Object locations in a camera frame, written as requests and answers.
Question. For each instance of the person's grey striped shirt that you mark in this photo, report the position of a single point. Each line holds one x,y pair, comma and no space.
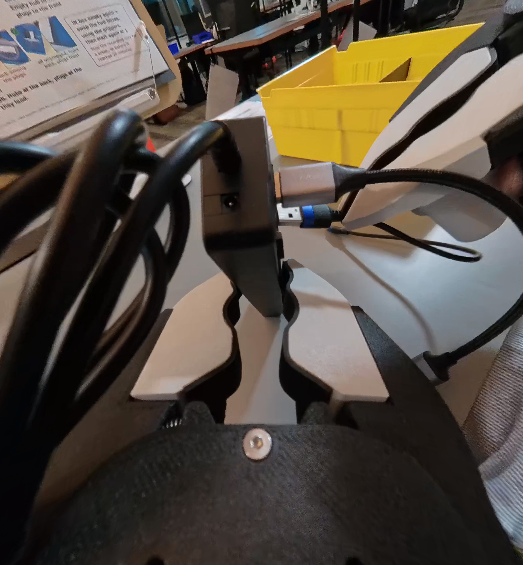
513,397

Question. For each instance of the person's right hand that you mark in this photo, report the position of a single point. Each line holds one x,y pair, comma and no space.
508,176

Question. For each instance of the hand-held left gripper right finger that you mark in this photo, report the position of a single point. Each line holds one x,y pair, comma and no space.
332,344

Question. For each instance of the small blue bin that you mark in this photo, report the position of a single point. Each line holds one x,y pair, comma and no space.
205,37

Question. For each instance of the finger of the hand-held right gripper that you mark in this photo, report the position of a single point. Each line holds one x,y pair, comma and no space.
442,101
464,216

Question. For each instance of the black USB hub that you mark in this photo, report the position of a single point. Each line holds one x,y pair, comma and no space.
248,256

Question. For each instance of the yellow plastic bin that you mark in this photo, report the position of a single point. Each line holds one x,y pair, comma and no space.
310,110

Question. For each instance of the white card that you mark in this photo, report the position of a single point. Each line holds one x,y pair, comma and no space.
363,35
221,92

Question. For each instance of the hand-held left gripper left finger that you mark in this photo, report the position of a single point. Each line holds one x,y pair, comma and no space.
186,348

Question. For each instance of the brown background table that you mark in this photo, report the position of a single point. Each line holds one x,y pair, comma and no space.
252,37

